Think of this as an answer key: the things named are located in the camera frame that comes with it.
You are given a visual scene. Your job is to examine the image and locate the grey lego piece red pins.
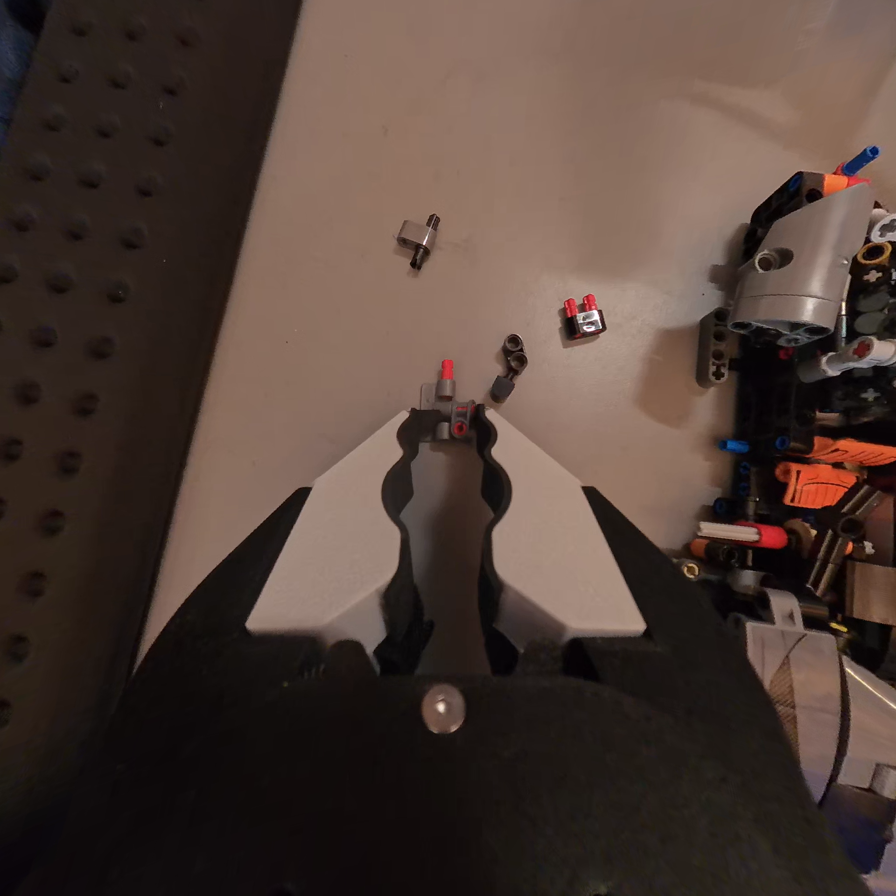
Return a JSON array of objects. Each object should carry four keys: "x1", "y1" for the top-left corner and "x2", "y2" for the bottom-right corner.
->
[{"x1": 419, "y1": 358, "x2": 480, "y2": 443}]

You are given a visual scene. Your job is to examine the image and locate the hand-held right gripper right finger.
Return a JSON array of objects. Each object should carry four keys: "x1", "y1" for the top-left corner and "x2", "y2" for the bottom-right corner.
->
[{"x1": 473, "y1": 406, "x2": 648, "y2": 676}]

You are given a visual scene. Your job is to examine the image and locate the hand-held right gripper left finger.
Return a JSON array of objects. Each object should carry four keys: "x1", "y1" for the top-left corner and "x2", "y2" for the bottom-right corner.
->
[{"x1": 244, "y1": 409, "x2": 431, "y2": 676}]

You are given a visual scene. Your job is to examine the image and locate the partly built lego car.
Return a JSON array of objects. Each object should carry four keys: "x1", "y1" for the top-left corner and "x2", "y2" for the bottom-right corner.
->
[{"x1": 675, "y1": 146, "x2": 896, "y2": 806}]

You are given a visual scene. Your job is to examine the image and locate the black dimpled mat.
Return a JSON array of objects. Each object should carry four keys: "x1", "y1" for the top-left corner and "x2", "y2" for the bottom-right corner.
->
[{"x1": 0, "y1": 0, "x2": 303, "y2": 806}]

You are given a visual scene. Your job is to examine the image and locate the grey lego brick black pin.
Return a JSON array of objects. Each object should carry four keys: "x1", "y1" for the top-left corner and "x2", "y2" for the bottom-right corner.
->
[{"x1": 393, "y1": 212, "x2": 442, "y2": 272}]

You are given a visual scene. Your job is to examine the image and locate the black lego brick red pins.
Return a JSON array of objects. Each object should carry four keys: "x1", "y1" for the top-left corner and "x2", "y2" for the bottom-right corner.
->
[{"x1": 561, "y1": 293, "x2": 609, "y2": 342}]

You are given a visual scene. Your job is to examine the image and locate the person's dark blue clothing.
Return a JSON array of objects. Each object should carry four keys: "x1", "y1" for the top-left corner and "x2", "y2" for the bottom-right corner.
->
[{"x1": 0, "y1": 0, "x2": 32, "y2": 148}]

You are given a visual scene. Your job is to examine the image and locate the black lego connector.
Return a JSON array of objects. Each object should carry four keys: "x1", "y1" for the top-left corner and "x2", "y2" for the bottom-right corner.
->
[{"x1": 489, "y1": 333, "x2": 529, "y2": 405}]

